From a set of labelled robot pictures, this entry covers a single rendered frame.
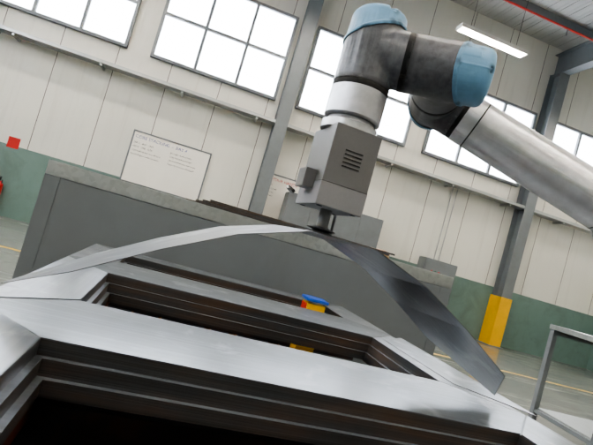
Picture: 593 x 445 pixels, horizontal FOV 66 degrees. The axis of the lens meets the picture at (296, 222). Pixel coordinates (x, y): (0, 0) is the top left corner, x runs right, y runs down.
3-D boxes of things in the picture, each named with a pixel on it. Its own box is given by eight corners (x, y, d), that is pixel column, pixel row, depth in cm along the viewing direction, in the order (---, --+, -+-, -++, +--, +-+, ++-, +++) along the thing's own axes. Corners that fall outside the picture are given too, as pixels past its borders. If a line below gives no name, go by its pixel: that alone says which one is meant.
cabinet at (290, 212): (262, 288, 889) (290, 191, 898) (258, 283, 937) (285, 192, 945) (311, 300, 911) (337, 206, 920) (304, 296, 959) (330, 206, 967)
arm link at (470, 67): (484, 70, 66) (408, 55, 67) (506, 35, 55) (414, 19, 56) (469, 123, 66) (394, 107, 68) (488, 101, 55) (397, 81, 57)
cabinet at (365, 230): (312, 301, 912) (340, 207, 921) (307, 297, 960) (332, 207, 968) (358, 313, 934) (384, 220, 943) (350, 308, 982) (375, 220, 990)
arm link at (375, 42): (417, 4, 57) (350, -7, 58) (394, 89, 56) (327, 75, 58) (412, 35, 64) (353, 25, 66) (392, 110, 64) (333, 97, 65)
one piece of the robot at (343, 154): (302, 100, 64) (269, 214, 63) (325, 84, 55) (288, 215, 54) (364, 124, 66) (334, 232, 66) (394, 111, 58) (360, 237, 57)
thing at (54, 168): (44, 173, 124) (48, 159, 125) (86, 184, 182) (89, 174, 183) (451, 289, 157) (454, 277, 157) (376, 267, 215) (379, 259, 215)
